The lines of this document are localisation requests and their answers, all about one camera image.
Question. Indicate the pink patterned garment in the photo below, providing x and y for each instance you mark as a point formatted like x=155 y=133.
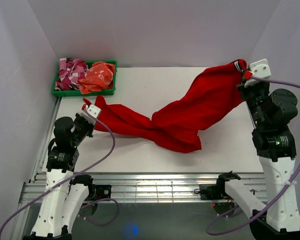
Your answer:
x=71 y=70

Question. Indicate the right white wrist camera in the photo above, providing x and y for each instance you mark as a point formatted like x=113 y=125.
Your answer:
x=259 y=69

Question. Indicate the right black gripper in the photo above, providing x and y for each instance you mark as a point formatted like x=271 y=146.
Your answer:
x=243 y=89

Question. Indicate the green plastic tray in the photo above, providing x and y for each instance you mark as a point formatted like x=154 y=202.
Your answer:
x=76 y=93

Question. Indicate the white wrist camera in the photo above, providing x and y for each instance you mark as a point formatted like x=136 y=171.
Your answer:
x=90 y=113
x=259 y=69

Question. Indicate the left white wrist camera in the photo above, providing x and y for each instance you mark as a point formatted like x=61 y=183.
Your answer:
x=90 y=113

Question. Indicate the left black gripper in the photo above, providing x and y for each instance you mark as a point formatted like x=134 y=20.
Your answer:
x=78 y=118

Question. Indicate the aluminium frame rail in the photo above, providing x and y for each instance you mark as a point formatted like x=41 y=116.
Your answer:
x=152 y=188

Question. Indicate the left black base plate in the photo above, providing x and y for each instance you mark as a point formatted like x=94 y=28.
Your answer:
x=97 y=192

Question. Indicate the orange crumpled garment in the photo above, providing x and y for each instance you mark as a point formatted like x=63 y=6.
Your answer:
x=98 y=78

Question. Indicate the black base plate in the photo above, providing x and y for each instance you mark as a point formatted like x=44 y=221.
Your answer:
x=97 y=192
x=212 y=192

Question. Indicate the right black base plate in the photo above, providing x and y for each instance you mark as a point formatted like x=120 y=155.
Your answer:
x=212 y=192

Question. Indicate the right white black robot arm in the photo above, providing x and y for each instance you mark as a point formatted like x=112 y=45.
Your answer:
x=275 y=146

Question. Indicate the red trousers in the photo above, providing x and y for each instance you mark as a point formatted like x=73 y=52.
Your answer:
x=211 y=96

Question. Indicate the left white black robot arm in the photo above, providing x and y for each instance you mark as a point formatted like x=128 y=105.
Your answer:
x=65 y=191

